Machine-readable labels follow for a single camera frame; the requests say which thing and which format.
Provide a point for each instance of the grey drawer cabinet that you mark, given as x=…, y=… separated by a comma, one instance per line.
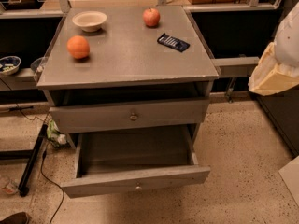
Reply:
x=127, y=64

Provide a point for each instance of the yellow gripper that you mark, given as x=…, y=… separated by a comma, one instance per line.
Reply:
x=288, y=44

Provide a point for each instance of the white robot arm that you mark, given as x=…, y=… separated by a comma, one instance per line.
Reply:
x=287, y=39

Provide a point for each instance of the orange fruit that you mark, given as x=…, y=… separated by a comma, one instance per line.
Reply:
x=78, y=47

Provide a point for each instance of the red apple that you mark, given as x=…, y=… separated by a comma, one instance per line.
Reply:
x=151, y=17

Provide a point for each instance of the dark blue snack packet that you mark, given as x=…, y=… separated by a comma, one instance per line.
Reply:
x=173, y=43

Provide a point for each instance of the grey drawer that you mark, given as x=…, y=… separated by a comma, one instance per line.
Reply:
x=133, y=160
x=107, y=117

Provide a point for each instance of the brown shoe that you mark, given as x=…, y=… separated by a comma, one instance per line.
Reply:
x=18, y=218

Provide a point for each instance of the grey top drawer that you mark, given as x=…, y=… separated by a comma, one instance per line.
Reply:
x=107, y=117

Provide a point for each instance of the beige bowl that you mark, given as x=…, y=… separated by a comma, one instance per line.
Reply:
x=89, y=21

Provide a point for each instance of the grey side shelf beam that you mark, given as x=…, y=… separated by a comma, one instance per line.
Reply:
x=235, y=67

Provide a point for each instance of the blue white patterned bowl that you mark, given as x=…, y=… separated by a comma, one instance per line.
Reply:
x=9, y=65

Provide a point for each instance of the green white plastic bag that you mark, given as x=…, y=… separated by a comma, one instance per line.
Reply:
x=53, y=134

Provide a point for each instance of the black metal stand leg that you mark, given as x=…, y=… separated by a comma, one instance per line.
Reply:
x=22, y=188

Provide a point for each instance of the clear plastic container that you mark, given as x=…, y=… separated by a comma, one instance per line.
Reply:
x=37, y=66

